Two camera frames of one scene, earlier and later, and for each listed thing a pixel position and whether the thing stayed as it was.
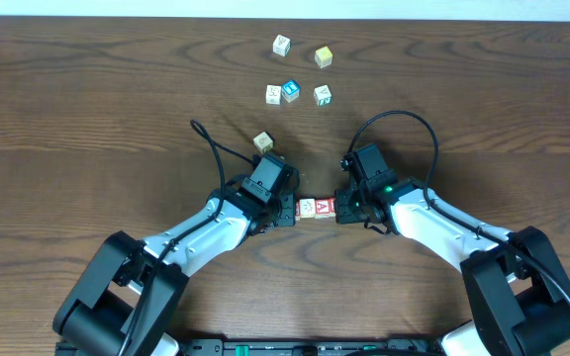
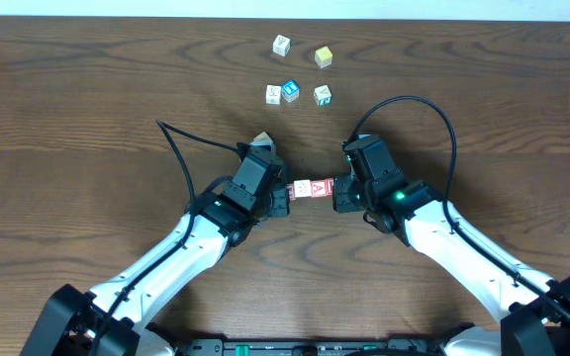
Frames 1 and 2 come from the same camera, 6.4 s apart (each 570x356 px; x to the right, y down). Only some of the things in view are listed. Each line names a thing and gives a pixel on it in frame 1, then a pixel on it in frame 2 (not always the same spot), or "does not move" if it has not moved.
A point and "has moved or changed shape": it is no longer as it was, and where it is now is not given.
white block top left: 281,45 does not move
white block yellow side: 307,208 -> 302,188
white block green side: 323,95 does not move
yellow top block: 324,56 does not move
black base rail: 311,346 does not move
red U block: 297,211 has moved or changed shape
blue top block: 290,90 does not move
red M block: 331,207 -> 330,186
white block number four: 273,94 does not move
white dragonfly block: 263,141 does not move
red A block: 322,209 -> 319,188
